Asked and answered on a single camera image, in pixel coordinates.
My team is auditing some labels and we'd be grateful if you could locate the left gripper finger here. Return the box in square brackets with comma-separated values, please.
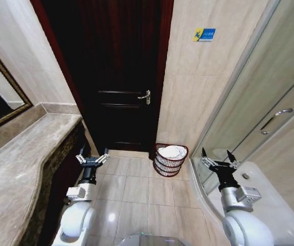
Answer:
[96, 148, 111, 166]
[75, 146, 88, 166]

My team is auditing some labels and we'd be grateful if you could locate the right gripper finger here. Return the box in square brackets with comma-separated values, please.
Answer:
[200, 147, 216, 169]
[226, 150, 242, 170]

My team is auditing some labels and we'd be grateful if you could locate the white towel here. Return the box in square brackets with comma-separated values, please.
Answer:
[157, 145, 188, 161]

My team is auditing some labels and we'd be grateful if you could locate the red wicker hamper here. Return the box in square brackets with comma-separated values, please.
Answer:
[152, 143, 190, 178]

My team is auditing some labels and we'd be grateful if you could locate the white shower tray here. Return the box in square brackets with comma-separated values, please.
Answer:
[187, 155, 294, 246]

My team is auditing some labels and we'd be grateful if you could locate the marble vanity counter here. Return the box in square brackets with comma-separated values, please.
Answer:
[0, 101, 87, 246]

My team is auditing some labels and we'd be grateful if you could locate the glass shower door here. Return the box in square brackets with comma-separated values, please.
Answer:
[190, 0, 294, 198]

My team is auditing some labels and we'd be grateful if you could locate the dark wooden door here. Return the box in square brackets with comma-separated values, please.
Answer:
[31, 0, 175, 157]

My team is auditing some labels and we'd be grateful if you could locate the chrome shower door handle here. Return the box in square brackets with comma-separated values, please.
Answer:
[260, 108, 294, 135]

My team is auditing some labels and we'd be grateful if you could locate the brass door handle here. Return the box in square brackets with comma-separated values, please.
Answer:
[137, 89, 152, 106]

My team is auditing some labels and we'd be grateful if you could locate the blue yellow wall sign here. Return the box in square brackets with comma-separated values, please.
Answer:
[194, 26, 217, 43]

